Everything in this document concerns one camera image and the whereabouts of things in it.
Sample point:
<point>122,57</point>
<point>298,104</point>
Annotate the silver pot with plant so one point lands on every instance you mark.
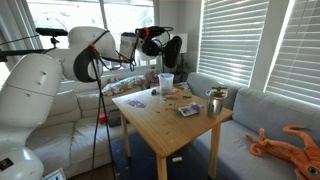
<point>215,103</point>

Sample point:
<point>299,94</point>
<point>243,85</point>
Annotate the pink plush toy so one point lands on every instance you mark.
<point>152,77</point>

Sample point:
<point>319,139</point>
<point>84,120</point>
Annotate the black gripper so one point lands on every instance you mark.
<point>151,47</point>

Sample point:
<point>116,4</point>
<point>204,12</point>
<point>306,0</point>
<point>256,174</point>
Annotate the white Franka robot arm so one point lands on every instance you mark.
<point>30,86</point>

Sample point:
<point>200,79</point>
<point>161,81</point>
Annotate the small white block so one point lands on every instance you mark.
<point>177,159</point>

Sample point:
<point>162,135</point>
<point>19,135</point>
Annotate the small red box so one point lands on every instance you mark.
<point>103,118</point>

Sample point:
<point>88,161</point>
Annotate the orange octopus plush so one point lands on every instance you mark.
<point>293,151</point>

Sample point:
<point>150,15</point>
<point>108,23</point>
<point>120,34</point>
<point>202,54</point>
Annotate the large glass window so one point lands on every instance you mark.
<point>83,15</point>

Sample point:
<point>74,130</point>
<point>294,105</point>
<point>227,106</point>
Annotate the light wooden table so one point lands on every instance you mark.
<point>166,123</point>

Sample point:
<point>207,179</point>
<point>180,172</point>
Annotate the black boom stand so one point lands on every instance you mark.
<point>20,53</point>

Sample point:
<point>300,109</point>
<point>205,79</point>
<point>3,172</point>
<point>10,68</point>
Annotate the floral print cushion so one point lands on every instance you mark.
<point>123,86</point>

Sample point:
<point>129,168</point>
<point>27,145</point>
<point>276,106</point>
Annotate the black stereo camera bar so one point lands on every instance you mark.
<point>51,32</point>

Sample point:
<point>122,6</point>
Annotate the grey fabric sofa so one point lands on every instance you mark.
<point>266,116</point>

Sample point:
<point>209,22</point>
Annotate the dark flat tablet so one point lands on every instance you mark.
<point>114,118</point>

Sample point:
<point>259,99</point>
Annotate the small dark round object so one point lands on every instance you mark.
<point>154,92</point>

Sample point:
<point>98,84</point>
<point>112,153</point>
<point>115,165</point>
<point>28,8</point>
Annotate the narrow white window blind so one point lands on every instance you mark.
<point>296,50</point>

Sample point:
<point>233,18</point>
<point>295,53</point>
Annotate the dark blue rug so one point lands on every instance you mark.
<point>140,163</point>

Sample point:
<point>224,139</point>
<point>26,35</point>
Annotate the white leather sofa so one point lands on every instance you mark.
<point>66,133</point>

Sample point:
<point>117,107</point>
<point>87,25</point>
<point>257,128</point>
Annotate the purple sticker patch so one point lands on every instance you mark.
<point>135,103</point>

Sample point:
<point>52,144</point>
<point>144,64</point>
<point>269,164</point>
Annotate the colourful card pack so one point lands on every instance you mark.
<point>190,109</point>

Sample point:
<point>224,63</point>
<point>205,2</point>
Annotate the clear frosted plastic cup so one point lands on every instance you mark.
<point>166,83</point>

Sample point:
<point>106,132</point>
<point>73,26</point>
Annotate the white framed paper sign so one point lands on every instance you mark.
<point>55,175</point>

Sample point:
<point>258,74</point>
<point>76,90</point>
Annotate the printed magazine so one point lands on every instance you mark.
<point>182,87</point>

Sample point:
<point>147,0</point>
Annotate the wide white window blind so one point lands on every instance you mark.
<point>230,36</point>

